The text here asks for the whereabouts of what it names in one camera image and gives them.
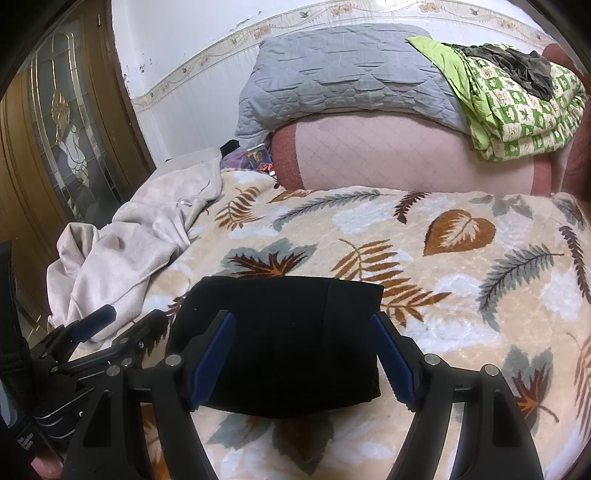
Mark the grey quilted blanket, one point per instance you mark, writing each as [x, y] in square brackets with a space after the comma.
[346, 74]

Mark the leaf print blanket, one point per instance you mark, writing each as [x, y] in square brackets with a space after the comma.
[461, 300]

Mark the dark olive garment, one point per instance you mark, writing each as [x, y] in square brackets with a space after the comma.
[531, 69]

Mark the person's left hand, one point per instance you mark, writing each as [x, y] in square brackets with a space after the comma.
[48, 468]

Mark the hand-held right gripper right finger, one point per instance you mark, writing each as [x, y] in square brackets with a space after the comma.
[392, 355]

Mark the purple cloth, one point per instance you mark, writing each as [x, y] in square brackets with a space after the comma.
[233, 161]

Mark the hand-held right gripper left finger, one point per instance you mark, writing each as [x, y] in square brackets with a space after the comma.
[210, 364]

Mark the small black cloth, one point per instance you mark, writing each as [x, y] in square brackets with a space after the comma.
[229, 147]

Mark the wooden stained glass door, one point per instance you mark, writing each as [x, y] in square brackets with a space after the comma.
[69, 138]

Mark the small colourful box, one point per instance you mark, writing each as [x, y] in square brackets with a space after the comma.
[258, 159]

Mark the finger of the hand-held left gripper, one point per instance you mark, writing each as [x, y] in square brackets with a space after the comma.
[138, 334]
[97, 319]

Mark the beige fleece garment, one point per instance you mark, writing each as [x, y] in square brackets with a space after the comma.
[129, 249]

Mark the black pants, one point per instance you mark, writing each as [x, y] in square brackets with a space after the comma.
[286, 346]

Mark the green patterned quilt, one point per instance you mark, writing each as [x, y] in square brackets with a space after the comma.
[508, 120]

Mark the pink blanket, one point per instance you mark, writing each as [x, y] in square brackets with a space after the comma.
[392, 152]

